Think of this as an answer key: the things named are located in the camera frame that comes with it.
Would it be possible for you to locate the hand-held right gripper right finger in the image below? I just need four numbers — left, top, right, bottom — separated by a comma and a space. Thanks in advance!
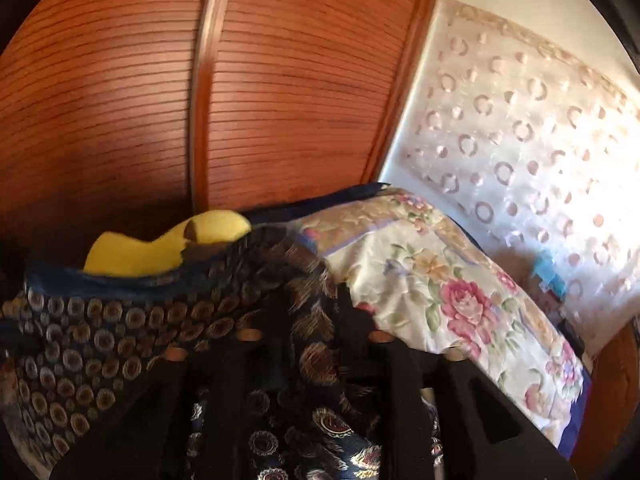
339, 280, 577, 480

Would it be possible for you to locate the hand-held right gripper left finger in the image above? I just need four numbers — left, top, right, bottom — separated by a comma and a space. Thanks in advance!
50, 327, 293, 480

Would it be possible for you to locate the navy medallion print shirt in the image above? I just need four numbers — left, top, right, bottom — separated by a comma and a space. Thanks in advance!
0, 225, 441, 480

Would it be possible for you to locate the floral bedspread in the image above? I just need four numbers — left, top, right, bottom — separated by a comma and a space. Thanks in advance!
295, 187, 586, 456

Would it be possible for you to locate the yellow cloth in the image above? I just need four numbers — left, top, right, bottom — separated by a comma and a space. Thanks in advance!
82, 209, 252, 278

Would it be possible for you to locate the teal box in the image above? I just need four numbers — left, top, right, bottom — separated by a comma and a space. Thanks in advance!
532, 252, 568, 301

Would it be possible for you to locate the sheer circle pattern curtain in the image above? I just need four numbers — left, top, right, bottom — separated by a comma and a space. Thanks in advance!
380, 0, 640, 356

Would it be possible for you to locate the wooden slatted wardrobe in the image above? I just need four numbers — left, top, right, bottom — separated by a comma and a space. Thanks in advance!
0, 0, 441, 271

